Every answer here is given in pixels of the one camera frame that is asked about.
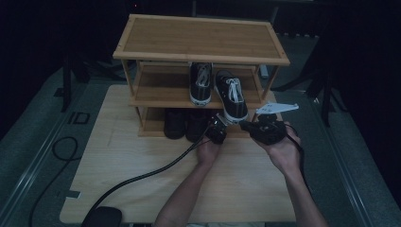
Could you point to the black metal stand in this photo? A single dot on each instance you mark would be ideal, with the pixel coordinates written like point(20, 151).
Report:
point(66, 88)
point(326, 104)

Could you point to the wooden shoe rack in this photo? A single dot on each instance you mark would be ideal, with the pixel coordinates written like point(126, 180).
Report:
point(201, 38)

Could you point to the black canvas sneaker white laces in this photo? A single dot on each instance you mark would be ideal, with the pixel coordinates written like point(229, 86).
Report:
point(200, 94)
point(236, 108)

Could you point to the person's right hand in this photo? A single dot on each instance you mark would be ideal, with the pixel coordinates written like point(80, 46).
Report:
point(283, 154)

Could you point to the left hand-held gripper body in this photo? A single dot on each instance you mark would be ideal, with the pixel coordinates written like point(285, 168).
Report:
point(217, 134)

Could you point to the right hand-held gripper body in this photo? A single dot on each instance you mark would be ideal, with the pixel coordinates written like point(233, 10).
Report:
point(268, 132)

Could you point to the grey metal bracket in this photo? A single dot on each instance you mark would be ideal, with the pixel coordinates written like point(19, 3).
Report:
point(264, 72)

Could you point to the person's left hand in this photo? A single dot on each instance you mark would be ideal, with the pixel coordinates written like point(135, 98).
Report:
point(208, 153)

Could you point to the plain black shoe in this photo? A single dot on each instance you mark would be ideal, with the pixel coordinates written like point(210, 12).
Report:
point(174, 124)
point(195, 124)

